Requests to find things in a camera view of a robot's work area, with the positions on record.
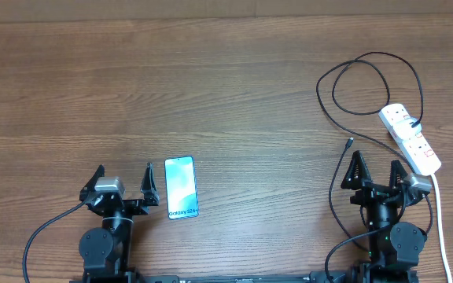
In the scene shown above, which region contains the black USB charging cable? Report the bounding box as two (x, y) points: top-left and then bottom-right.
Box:
(315, 51), (425, 253)

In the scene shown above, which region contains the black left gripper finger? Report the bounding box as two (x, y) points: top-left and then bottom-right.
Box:
(140, 163), (160, 206)
(80, 164), (105, 193)

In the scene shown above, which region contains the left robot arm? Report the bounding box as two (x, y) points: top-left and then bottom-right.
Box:
(79, 163), (160, 282)

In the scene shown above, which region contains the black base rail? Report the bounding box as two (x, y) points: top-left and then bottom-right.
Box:
(71, 270), (419, 283)

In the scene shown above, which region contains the Samsung Galaxy smartphone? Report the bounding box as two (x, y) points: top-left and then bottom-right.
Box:
(164, 156), (199, 220)

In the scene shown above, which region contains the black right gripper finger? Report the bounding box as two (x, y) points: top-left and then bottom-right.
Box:
(389, 160), (407, 189)
(341, 150), (373, 190)

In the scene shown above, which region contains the white power strip cord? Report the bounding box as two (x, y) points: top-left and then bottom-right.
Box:
(429, 173), (453, 283)

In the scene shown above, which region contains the white charger plug adapter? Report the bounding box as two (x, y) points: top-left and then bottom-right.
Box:
(391, 117), (422, 142)

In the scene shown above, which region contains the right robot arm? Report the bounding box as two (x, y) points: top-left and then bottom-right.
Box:
(341, 151), (433, 282)

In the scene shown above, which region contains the white power strip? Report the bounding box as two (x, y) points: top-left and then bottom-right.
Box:
(379, 104), (441, 176)

